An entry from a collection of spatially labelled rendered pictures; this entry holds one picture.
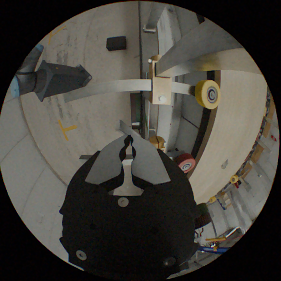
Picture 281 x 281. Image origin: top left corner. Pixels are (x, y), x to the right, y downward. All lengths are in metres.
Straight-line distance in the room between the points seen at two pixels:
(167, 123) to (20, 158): 2.79
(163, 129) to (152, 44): 0.47
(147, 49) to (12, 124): 2.73
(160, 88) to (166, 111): 0.29
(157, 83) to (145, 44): 0.26
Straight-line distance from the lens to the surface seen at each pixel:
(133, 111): 0.40
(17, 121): 2.79
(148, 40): 0.47
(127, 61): 1.15
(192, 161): 0.34
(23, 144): 2.73
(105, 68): 1.18
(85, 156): 0.39
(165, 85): 0.24
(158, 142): 0.29
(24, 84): 0.74
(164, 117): 0.52
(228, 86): 0.35
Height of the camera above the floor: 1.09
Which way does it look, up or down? 57 degrees down
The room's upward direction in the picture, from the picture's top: 175 degrees clockwise
